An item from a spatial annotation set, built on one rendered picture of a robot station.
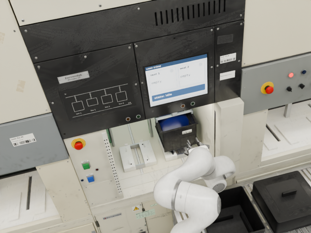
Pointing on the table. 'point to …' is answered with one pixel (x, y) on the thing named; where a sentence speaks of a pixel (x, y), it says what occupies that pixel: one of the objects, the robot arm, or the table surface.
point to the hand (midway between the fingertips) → (193, 143)
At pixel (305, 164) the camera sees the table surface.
